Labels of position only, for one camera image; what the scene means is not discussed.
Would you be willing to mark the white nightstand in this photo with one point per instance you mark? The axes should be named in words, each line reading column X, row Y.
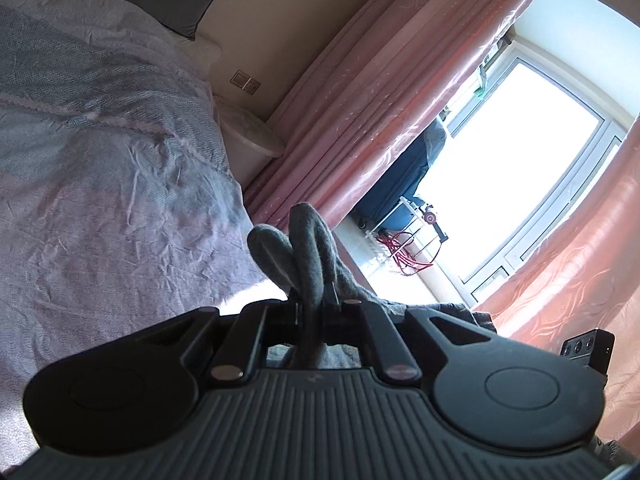
column 250, row 132

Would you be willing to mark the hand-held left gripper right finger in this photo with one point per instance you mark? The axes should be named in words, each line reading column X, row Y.
column 335, row 322

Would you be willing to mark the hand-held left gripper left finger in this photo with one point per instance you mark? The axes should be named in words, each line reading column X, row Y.
column 294, row 322

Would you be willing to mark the wall switch plate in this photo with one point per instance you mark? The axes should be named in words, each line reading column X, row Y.
column 245, row 82

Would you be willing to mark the grey t-shirt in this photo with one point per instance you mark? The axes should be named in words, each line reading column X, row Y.
column 310, row 250

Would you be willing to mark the pink curtain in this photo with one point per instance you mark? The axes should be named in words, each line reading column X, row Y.
column 585, row 270
column 380, row 85

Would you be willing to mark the dark blue suitcase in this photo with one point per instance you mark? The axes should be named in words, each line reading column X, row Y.
column 400, row 190

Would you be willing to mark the window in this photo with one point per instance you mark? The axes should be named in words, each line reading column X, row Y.
column 520, row 150

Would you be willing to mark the white pillow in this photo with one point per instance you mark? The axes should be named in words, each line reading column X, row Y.
column 200, row 50

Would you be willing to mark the bed with pink bedspread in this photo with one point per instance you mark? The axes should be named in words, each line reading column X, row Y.
column 110, row 160

